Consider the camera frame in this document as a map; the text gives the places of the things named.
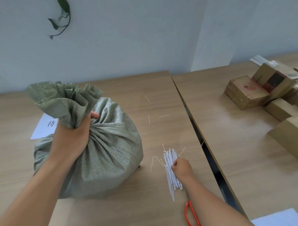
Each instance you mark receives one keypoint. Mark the cardboard box with red print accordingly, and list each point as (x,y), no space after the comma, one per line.
(246,92)

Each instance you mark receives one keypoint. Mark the person's left forearm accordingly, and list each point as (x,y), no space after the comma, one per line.
(35,193)

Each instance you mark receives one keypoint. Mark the person's right hand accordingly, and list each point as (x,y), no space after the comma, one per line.
(184,168)

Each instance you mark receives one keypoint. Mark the white flat packet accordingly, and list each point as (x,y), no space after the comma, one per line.
(258,59)

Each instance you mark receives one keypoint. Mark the person's left thumb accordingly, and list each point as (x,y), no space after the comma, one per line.
(93,114)

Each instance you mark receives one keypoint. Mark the green plant vine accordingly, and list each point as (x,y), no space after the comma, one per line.
(61,23)

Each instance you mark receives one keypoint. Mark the person's right fingers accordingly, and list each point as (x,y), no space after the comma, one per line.
(175,165)

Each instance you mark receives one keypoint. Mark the blank white paper sheet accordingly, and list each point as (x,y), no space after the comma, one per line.
(277,218)

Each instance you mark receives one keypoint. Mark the green woven sack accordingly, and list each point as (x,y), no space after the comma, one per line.
(109,144)

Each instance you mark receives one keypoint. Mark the scattered white tie offcuts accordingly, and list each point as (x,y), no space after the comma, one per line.
(149,119)

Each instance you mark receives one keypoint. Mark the person's left hand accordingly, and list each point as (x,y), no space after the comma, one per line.
(69,139)

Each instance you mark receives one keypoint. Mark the person's right forearm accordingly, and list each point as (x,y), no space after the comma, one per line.
(209,202)

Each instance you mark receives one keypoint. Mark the thin white plastic strip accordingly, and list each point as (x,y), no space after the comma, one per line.
(243,134)

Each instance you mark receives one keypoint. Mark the brown cardboard box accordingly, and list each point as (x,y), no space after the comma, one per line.
(293,94)

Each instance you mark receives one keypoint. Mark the taped cardboard box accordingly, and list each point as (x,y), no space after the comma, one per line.
(274,74)

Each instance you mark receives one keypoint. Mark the white paper sheet with writing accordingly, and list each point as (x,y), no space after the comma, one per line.
(43,125)

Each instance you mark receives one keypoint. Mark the large plain cardboard box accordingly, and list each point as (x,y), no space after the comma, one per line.
(287,135)

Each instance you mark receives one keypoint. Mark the small plain cardboard box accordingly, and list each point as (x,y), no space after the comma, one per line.
(278,108)

